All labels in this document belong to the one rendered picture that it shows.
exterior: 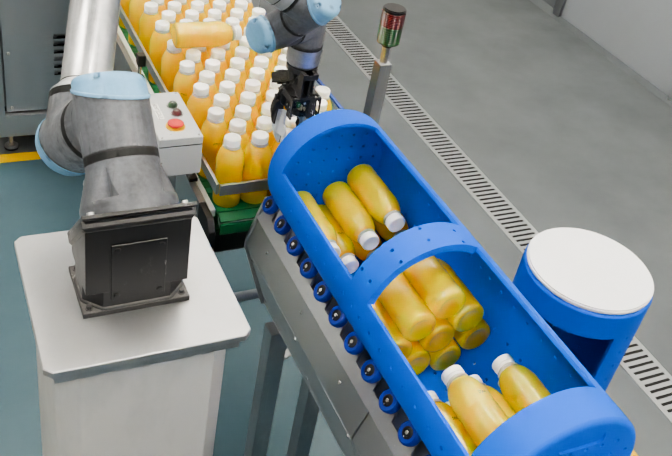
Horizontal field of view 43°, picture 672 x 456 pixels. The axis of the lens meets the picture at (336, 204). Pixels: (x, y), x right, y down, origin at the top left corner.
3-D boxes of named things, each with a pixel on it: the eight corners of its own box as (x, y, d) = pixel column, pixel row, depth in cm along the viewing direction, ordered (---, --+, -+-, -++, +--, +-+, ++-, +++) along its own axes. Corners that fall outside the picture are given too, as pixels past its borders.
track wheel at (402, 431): (421, 433, 145) (428, 436, 147) (409, 413, 149) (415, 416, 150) (403, 450, 146) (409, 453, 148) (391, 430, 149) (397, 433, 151)
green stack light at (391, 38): (382, 47, 226) (386, 30, 223) (372, 36, 230) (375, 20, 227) (403, 46, 229) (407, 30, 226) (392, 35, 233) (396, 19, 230)
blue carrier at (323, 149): (456, 564, 130) (514, 446, 114) (257, 220, 191) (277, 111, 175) (596, 515, 143) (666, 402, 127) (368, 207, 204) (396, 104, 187)
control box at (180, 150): (157, 178, 190) (159, 139, 184) (135, 130, 204) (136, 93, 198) (200, 173, 194) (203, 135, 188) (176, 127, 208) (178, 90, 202)
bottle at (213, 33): (179, 41, 218) (240, 38, 225) (174, 18, 220) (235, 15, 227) (174, 52, 224) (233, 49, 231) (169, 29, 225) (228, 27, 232)
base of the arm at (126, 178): (95, 214, 121) (84, 147, 122) (71, 230, 134) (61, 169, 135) (194, 202, 129) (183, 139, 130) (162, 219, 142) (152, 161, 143)
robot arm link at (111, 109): (100, 147, 124) (86, 58, 125) (65, 167, 134) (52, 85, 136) (173, 144, 132) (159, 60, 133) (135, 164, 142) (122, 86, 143)
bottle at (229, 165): (210, 206, 201) (215, 148, 191) (213, 190, 206) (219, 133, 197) (238, 210, 202) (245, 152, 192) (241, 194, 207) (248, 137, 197)
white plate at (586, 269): (526, 215, 195) (524, 219, 196) (529, 293, 173) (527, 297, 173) (644, 242, 194) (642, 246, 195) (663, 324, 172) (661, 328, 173)
